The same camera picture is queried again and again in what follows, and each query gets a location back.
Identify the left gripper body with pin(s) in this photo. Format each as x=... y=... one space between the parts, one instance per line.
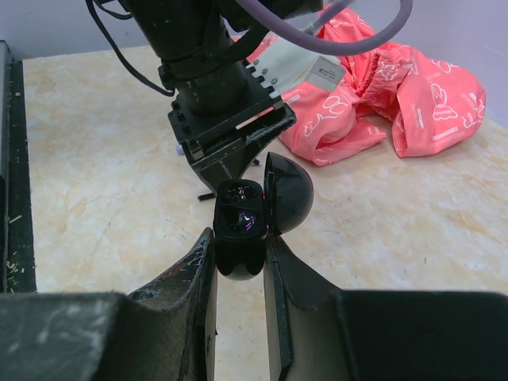
x=208 y=116

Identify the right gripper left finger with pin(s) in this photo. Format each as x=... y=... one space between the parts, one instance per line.
x=164 y=330

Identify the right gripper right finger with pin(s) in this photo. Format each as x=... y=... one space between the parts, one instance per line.
x=318 y=331

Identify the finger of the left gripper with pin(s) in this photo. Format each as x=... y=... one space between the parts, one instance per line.
x=227 y=158

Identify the black round charging case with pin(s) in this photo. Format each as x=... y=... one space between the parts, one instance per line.
x=247 y=214

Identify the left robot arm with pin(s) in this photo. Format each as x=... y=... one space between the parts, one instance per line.
x=189 y=38

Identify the crumpled pink cloth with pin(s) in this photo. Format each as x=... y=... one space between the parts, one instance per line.
x=424 y=105

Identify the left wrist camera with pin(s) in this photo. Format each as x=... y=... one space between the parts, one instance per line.
x=281 y=66

